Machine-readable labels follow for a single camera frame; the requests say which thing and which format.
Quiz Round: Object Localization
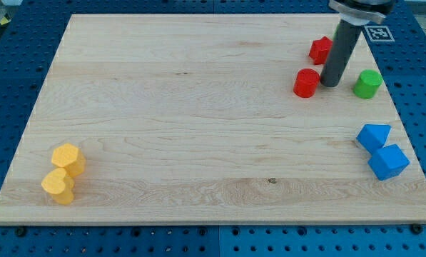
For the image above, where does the green block behind tool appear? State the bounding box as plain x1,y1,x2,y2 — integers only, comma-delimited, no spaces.
333,23,340,41

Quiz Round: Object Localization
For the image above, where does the blue cube block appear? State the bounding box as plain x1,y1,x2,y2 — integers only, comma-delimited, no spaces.
367,144,410,181

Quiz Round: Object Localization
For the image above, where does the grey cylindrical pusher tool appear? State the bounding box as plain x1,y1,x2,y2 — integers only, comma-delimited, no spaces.
320,19,362,87

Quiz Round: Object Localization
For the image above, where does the red star block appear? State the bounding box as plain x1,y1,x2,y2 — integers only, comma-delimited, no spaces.
308,36,333,65

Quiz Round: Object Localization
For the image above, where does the fiducial marker tag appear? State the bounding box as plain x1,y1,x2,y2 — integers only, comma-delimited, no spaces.
364,25,395,42

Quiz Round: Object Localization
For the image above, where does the blue triangle block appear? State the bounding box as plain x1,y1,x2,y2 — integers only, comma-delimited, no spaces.
356,124,391,154

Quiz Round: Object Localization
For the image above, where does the green cylinder block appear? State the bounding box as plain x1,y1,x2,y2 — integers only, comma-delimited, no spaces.
353,69,383,99

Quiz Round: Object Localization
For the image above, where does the wooden board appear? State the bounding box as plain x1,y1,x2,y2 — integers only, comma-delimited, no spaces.
0,14,426,226

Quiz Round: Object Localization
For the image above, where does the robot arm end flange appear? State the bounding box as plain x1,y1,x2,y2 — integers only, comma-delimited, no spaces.
328,0,396,26

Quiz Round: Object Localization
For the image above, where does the yellow hexagon block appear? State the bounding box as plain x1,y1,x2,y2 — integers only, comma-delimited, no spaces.
51,143,86,178

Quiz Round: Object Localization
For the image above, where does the yellow heart block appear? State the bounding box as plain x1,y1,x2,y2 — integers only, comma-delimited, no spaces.
41,168,75,205

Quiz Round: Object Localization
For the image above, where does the red cylinder block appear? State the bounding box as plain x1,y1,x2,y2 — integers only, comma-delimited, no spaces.
293,69,320,98

